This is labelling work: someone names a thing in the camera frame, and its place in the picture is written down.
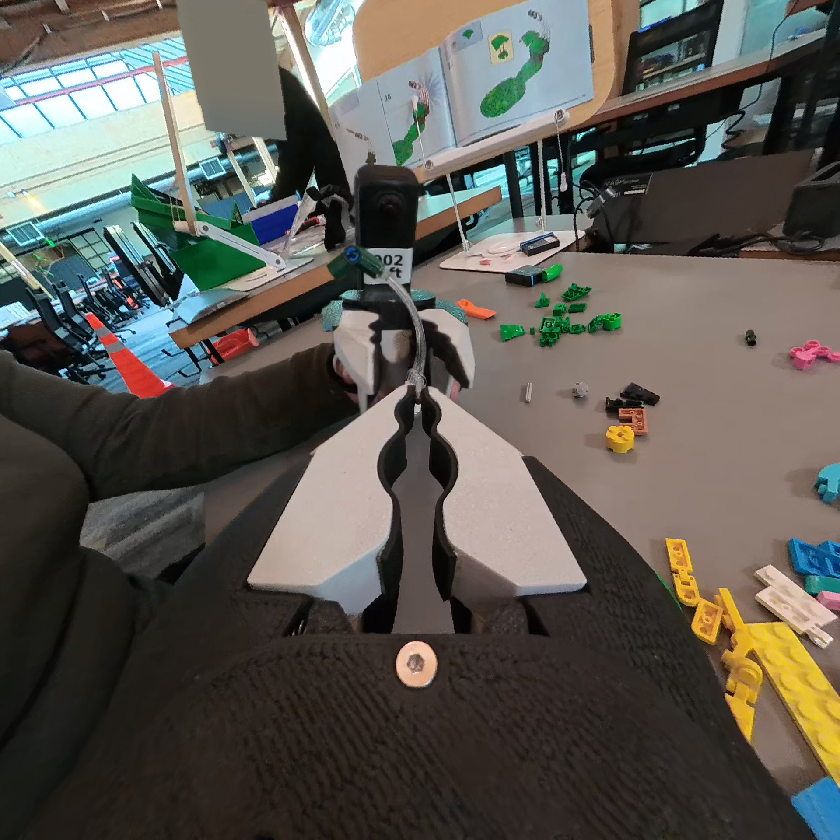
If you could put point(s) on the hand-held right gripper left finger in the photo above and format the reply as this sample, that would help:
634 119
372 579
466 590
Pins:
328 518

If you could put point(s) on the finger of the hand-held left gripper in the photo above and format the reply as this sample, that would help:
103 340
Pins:
354 348
456 341

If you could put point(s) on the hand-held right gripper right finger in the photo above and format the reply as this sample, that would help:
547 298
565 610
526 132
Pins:
505 518

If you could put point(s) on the dark green brick clear tubes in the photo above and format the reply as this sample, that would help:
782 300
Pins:
354 262

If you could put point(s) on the person's left forearm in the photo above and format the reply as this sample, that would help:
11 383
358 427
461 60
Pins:
197 420

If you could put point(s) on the grey desk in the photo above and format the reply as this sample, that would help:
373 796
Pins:
689 367

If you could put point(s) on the wooden office desk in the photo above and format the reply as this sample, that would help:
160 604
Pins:
754 72

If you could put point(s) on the person's left hand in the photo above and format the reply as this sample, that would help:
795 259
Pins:
344 384

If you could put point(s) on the orange brick separator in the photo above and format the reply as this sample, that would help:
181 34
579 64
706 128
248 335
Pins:
476 308

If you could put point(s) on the wooden work table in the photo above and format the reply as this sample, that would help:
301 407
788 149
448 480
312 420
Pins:
295 289

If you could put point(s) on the black device teal edge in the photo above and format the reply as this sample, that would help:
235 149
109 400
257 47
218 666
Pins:
523 275

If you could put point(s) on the pile of small green bricks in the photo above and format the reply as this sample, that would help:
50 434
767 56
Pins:
558 325

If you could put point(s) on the blue storage bin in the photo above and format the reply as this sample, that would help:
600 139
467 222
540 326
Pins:
272 222

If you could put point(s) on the green curved brick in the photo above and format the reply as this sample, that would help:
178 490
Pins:
552 272

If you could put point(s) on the black device blue edge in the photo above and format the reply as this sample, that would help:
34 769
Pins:
540 246

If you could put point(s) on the yellow round brick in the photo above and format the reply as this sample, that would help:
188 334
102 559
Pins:
620 439

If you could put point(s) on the brown angled plate brick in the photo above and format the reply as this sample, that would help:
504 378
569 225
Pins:
635 420

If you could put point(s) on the green storage bin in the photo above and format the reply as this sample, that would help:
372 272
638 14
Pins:
210 256

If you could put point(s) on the black brick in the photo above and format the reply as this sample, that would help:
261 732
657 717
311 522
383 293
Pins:
636 395

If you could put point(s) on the open instruction booklet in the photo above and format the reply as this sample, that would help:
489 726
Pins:
512 85

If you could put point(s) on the orange traffic cone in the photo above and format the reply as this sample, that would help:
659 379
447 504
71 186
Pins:
128 361

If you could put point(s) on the row of black office chairs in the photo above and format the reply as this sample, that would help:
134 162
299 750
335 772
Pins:
79 302

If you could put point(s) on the wooden book stand white base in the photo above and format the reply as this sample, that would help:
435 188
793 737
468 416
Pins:
610 39

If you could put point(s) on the black equipment case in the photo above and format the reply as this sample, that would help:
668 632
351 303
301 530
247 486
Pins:
702 197

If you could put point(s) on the pile of colourful bricks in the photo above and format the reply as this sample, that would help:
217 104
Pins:
787 656

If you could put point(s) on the teal curved brick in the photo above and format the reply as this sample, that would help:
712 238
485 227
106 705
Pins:
830 482

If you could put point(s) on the computer monitor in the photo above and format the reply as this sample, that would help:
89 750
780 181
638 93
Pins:
673 46

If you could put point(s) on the pink small brick piece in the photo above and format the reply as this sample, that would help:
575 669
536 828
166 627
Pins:
810 355

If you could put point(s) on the black box device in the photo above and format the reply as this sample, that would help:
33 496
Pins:
814 203

